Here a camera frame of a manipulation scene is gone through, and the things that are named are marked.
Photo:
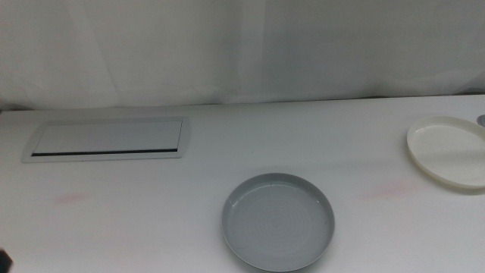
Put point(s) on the grey shallow bowl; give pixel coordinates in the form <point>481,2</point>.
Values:
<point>278,223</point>

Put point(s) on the white shallow bowl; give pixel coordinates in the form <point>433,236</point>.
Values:
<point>447,151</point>

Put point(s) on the left grey black robot arm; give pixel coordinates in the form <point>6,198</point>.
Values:
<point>4,263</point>

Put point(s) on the white fabric backdrop curtain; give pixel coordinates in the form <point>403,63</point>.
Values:
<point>242,49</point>

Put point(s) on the grey round desk grommet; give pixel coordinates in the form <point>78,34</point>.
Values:
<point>482,120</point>

